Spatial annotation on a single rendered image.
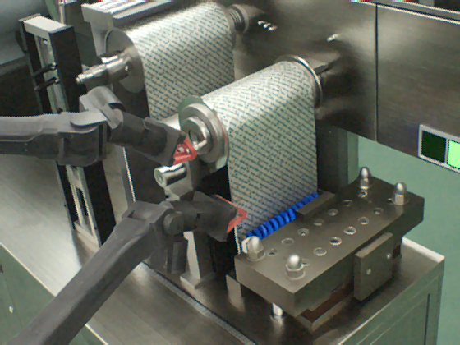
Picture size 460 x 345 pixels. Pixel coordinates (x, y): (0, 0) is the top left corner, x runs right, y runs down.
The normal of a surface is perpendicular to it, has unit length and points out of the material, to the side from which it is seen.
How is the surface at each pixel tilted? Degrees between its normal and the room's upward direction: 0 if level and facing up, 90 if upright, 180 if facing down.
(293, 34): 90
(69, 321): 86
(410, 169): 0
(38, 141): 98
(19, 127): 13
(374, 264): 90
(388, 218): 0
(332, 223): 0
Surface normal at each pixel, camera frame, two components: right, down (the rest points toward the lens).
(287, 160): 0.66, 0.33
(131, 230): -0.14, -0.83
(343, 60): -0.75, 0.40
